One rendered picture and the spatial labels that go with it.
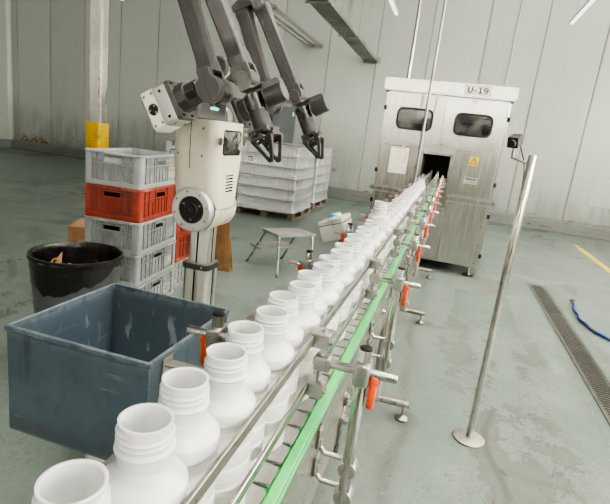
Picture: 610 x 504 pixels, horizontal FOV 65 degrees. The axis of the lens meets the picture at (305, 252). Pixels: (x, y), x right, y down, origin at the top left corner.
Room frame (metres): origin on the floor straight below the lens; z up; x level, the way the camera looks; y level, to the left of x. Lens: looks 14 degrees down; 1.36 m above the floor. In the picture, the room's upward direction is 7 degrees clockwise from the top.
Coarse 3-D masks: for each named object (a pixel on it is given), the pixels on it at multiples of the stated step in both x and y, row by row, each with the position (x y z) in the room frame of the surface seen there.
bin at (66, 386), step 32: (128, 288) 1.11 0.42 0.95; (32, 320) 0.88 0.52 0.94; (64, 320) 0.96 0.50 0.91; (96, 320) 1.06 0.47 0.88; (128, 320) 1.11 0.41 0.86; (160, 320) 1.09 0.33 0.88; (192, 320) 1.06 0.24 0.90; (224, 320) 1.03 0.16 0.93; (32, 352) 0.81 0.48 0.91; (64, 352) 0.79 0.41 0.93; (96, 352) 0.77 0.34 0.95; (128, 352) 1.11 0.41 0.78; (160, 352) 1.08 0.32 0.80; (192, 352) 0.89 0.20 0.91; (32, 384) 0.81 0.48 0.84; (64, 384) 0.79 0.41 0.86; (96, 384) 0.78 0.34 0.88; (128, 384) 0.76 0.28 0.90; (32, 416) 0.81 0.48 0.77; (64, 416) 0.79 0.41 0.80; (96, 416) 0.78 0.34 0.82; (96, 448) 0.77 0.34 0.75
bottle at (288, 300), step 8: (272, 296) 0.55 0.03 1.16; (280, 296) 0.58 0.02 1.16; (288, 296) 0.58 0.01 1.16; (296, 296) 0.56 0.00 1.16; (272, 304) 0.55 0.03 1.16; (280, 304) 0.54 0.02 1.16; (288, 304) 0.55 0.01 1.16; (296, 304) 0.56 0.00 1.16; (296, 312) 0.56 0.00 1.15; (288, 328) 0.54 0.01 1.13; (296, 328) 0.55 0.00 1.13; (288, 336) 0.54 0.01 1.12; (296, 336) 0.54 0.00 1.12; (296, 344) 0.54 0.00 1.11; (296, 352) 0.54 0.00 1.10; (296, 368) 0.55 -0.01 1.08; (296, 376) 0.55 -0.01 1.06; (296, 384) 0.55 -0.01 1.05; (288, 408) 0.54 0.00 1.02
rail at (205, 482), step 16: (400, 224) 1.62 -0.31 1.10; (352, 288) 0.81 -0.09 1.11; (336, 304) 0.70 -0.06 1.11; (336, 336) 0.74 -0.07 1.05; (304, 352) 0.53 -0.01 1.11; (288, 368) 0.47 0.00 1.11; (272, 400) 0.43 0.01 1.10; (256, 416) 0.38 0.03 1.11; (288, 416) 0.49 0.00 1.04; (240, 432) 0.35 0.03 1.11; (224, 448) 0.33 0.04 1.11; (272, 448) 0.44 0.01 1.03; (224, 464) 0.32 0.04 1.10; (256, 464) 0.40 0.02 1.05; (208, 480) 0.30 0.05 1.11; (192, 496) 0.28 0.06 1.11; (240, 496) 0.36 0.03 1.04
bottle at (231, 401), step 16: (208, 352) 0.39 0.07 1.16; (224, 352) 0.41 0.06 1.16; (240, 352) 0.40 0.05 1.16; (208, 368) 0.38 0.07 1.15; (224, 368) 0.37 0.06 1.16; (240, 368) 0.38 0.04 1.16; (224, 384) 0.37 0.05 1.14; (240, 384) 0.38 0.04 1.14; (224, 400) 0.37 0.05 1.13; (240, 400) 0.38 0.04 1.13; (224, 416) 0.36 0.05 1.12; (240, 416) 0.37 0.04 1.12; (224, 432) 0.36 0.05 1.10; (240, 448) 0.37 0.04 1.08; (240, 464) 0.38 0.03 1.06; (224, 480) 0.36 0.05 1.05; (240, 480) 0.38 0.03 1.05; (224, 496) 0.37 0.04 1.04
